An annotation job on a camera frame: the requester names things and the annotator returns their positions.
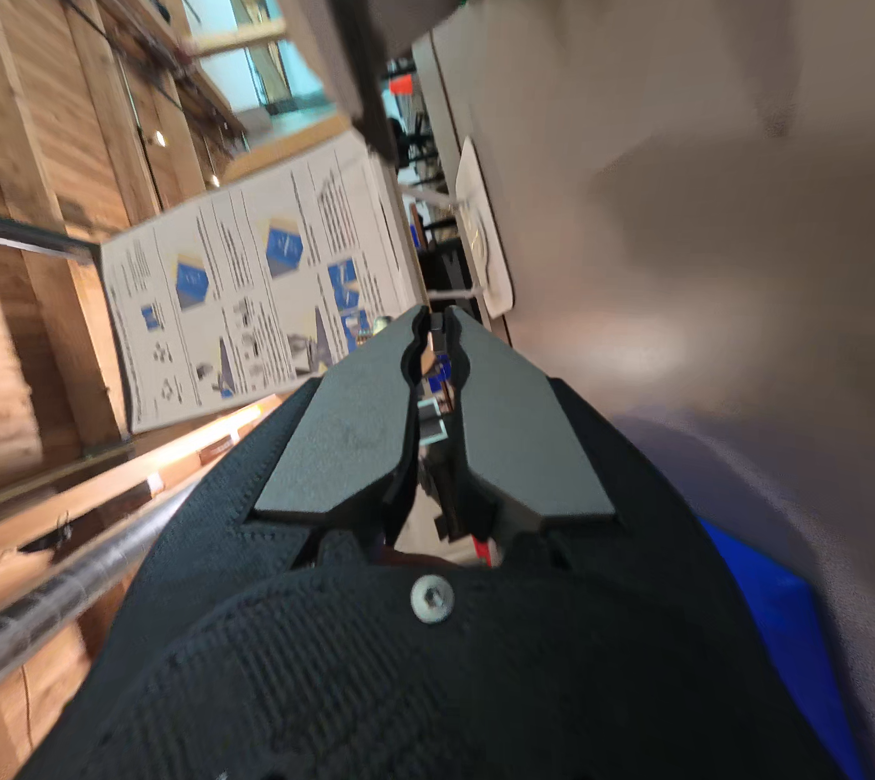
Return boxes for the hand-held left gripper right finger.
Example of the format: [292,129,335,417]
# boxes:
[443,307,616,545]

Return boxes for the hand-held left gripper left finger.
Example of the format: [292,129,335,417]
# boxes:
[253,305,432,545]

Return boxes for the blue plastic bin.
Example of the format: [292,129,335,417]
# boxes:
[697,517,869,780]

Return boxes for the printed instruction sheet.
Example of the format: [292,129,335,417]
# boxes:
[101,134,421,434]

